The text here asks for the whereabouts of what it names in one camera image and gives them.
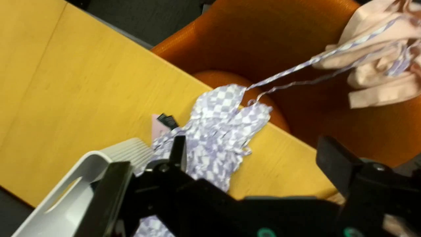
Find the blue white checkered cloth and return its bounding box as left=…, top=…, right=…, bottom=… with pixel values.
left=133, top=12, right=416, bottom=237

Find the small black object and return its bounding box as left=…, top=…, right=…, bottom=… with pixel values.
left=156, top=112, right=181, bottom=132

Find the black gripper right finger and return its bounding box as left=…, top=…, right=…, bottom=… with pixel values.
left=315, top=135, right=421, bottom=237

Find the pale pink clothing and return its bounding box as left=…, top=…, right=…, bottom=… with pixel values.
left=312, top=0, right=421, bottom=111

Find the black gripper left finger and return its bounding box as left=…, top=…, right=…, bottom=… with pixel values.
left=83, top=135, right=248, bottom=237

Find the orange upholstered chair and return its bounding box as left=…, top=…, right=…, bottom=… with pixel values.
left=150, top=0, right=421, bottom=169

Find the white plastic basket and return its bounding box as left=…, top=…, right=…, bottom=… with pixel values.
left=12, top=136, right=156, bottom=237

